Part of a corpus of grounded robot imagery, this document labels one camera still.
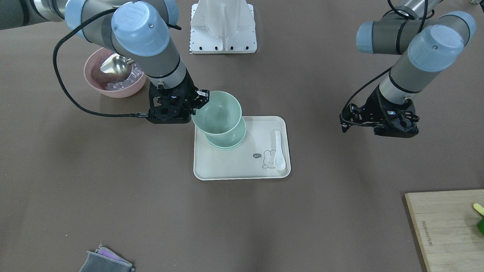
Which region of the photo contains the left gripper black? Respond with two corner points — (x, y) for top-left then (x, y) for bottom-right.
(339, 85), (405, 133)

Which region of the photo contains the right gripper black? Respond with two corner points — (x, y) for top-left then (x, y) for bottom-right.
(149, 72), (210, 114)

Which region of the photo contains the green bowl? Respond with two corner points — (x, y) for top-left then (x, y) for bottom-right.
(205, 117), (247, 147)
(192, 91), (242, 134)
(208, 141), (243, 150)

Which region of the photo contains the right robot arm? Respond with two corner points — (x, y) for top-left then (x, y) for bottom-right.
(1, 0), (209, 115)

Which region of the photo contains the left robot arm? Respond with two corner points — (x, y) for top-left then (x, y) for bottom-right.
(339, 0), (476, 138)

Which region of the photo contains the green bowl on tray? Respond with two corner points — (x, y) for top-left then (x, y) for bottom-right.
(208, 141), (243, 150)

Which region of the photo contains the pink bowl with ice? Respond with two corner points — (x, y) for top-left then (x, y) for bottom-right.
(84, 48), (147, 98)

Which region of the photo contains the beige serving tray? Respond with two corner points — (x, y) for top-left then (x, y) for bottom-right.
(193, 116), (292, 181)

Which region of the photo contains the white ceramic spoon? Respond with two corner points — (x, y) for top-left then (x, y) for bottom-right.
(274, 130), (286, 171)

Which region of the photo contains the metal ice scoop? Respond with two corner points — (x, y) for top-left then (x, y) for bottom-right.
(100, 53), (135, 83)

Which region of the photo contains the wooden cutting board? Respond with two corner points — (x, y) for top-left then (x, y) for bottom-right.
(405, 189), (484, 272)

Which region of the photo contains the yellow plastic knife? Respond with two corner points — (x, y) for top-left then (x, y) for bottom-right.
(473, 203), (484, 217)

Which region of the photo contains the green lime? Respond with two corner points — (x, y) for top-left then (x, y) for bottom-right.
(477, 217), (484, 235)

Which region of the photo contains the grey folded cloth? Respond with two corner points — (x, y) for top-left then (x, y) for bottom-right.
(79, 245), (135, 272)

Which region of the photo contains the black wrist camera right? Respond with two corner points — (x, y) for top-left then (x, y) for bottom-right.
(146, 95), (191, 124)

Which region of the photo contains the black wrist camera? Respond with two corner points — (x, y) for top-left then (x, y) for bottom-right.
(374, 97), (419, 138)
(146, 95), (191, 124)

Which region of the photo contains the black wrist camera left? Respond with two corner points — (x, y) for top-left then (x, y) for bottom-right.
(374, 97), (419, 138)

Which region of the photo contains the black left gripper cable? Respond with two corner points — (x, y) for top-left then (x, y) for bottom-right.
(341, 66), (394, 117)

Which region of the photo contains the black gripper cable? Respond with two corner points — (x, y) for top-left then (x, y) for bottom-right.
(341, 66), (394, 117)
(52, 8), (182, 118)

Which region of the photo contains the white camera pole stand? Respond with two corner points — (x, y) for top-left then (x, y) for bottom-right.
(189, 0), (258, 54)

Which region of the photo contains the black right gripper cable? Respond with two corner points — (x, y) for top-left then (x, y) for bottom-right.
(52, 8), (182, 118)

